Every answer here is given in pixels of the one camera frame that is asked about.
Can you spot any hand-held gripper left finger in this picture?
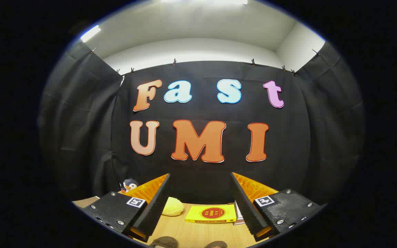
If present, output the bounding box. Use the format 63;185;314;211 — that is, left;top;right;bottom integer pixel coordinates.
81;173;171;242

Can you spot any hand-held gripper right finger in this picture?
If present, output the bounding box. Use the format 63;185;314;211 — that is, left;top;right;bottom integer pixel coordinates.
230;172;326;241

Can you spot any yellow bun plush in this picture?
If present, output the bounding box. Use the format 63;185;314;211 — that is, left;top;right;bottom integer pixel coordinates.
161;197;184;217

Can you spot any yellow book red circle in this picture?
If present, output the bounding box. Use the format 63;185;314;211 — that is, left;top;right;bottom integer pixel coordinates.
185;205;237;224

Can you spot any penguin plush toy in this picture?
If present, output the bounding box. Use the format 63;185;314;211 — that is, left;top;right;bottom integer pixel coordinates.
119;178;139;194

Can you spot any black backdrop cloth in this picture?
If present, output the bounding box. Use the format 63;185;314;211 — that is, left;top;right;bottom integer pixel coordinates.
38;41;366;207

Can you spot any row of cloth clips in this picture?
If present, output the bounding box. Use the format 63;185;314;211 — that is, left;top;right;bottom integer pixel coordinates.
90;48;321;76

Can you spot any ceiling light strip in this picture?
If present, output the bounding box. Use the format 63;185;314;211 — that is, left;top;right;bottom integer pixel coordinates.
80;25;101;43

